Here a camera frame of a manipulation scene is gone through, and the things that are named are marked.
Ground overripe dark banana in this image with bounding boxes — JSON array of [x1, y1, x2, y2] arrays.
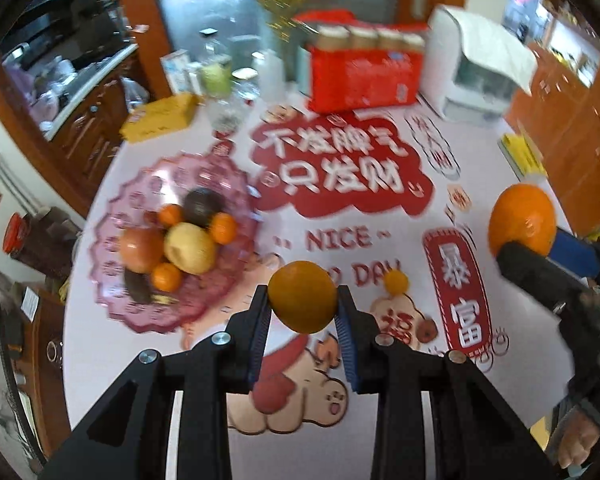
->
[[123, 268, 152, 304]]

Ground orange mandarin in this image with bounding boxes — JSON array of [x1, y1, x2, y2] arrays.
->
[[150, 262, 183, 292], [209, 212, 239, 245]]

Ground red apple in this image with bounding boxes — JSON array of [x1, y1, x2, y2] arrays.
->
[[118, 228, 164, 274]]

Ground yellow pear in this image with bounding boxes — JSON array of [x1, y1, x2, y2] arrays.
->
[[164, 222, 217, 275]]

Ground dark avocado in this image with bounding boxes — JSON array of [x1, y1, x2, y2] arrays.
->
[[181, 188, 224, 229]]

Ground person's right hand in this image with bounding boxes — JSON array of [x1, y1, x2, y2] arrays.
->
[[557, 408, 600, 469]]

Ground yellow small box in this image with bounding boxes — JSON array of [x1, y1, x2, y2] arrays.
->
[[498, 132, 547, 184]]

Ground dark red fruit right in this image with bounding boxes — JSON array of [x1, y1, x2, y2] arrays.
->
[[416, 318, 439, 344]]

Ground small mandarin top left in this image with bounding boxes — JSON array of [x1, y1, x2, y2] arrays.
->
[[382, 269, 409, 297]]

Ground white countertop appliance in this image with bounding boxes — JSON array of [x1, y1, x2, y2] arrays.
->
[[419, 4, 538, 125]]

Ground red lidded jar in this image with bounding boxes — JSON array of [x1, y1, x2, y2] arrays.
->
[[2, 212, 53, 275]]

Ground pink plastic fruit bowl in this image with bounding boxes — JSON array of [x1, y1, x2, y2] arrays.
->
[[90, 154, 260, 333]]

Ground red drink multipack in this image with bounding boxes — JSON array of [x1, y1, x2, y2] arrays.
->
[[293, 10, 428, 114]]

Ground yellow flat box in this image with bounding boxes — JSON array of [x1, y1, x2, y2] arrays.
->
[[120, 92, 199, 143]]

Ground drinking glass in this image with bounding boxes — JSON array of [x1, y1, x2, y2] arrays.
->
[[205, 92, 248, 133]]

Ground white squeeze bottle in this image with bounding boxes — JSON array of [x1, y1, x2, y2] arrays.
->
[[257, 50, 286, 104]]

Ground clear bottle green label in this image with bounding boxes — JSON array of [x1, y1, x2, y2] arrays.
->
[[200, 28, 233, 99]]

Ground white blue carton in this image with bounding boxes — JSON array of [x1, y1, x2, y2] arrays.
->
[[160, 49, 190, 94]]

